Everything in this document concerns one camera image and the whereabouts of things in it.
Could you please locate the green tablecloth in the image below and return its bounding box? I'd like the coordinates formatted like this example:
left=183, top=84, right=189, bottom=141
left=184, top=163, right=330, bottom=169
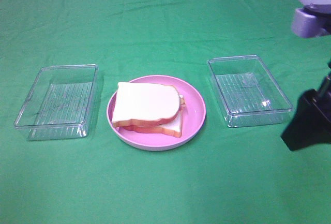
left=1, top=0, right=330, bottom=223

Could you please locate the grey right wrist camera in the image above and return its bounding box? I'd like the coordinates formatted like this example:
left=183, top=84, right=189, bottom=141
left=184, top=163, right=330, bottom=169
left=291, top=4, right=330, bottom=38

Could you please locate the bacon strip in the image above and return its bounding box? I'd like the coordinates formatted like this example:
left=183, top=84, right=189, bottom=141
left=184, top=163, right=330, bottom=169
left=178, top=95, right=186, bottom=112

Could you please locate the pink round plate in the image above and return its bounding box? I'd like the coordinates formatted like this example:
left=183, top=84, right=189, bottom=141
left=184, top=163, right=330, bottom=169
left=110, top=75, right=206, bottom=151

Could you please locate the clear plastic tray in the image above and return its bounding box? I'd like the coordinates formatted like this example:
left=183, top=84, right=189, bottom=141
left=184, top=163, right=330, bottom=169
left=207, top=55, right=293, bottom=128
left=14, top=64, right=99, bottom=141

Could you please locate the left clear plastic tray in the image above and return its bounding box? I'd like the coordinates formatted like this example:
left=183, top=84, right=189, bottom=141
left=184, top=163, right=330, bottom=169
left=14, top=64, right=99, bottom=141

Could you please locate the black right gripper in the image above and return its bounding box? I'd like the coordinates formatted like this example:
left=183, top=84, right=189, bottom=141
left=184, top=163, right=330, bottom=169
left=281, top=73, right=330, bottom=151

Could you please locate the bread slice from tray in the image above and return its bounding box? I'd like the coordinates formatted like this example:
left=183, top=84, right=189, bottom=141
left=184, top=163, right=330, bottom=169
left=124, top=94, right=185, bottom=139

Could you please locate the right clear plastic tray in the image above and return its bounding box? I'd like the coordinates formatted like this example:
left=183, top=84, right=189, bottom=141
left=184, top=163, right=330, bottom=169
left=207, top=55, right=293, bottom=128

